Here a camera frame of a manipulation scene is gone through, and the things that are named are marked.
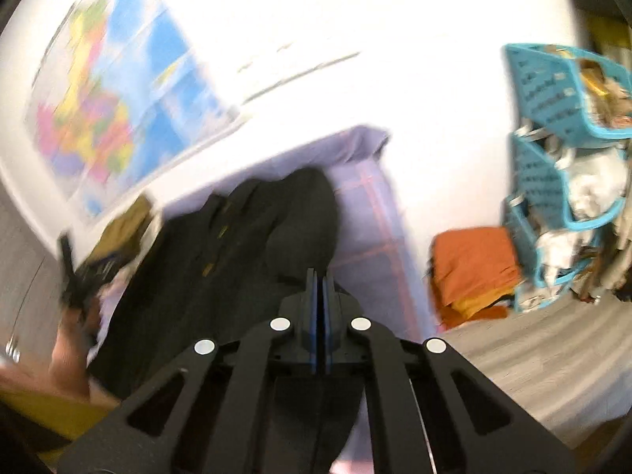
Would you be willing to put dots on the mustard yellow cloth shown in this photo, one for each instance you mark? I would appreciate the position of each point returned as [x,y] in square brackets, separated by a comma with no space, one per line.
[54,414]

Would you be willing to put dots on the olive green cloth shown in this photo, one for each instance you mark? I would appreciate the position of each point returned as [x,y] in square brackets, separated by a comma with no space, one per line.
[131,224]

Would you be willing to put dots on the orange cloth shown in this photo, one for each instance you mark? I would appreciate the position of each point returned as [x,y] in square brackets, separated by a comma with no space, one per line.
[474,266]

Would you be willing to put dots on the black garment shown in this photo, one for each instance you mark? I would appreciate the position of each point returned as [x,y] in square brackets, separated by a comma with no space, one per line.
[222,256]

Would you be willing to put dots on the grey cabinet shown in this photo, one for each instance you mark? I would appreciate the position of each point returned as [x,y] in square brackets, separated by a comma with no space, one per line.
[24,266]

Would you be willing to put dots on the person's left forearm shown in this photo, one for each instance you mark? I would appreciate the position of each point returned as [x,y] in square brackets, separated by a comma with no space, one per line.
[69,355]

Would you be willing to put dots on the colourful wall map poster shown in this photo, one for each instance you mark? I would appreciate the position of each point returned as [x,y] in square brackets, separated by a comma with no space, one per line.
[118,84]

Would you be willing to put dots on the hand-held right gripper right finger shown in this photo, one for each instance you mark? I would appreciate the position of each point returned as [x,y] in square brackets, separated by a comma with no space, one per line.
[330,316]

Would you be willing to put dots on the purple plaid bed sheet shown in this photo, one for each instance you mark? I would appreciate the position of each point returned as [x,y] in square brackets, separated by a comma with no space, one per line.
[365,207]

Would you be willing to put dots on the teal plastic basket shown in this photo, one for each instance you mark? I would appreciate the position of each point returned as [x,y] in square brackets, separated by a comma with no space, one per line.
[543,89]
[526,266]
[538,177]

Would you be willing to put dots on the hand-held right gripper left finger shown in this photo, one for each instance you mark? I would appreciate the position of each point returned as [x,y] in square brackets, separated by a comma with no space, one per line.
[316,316]

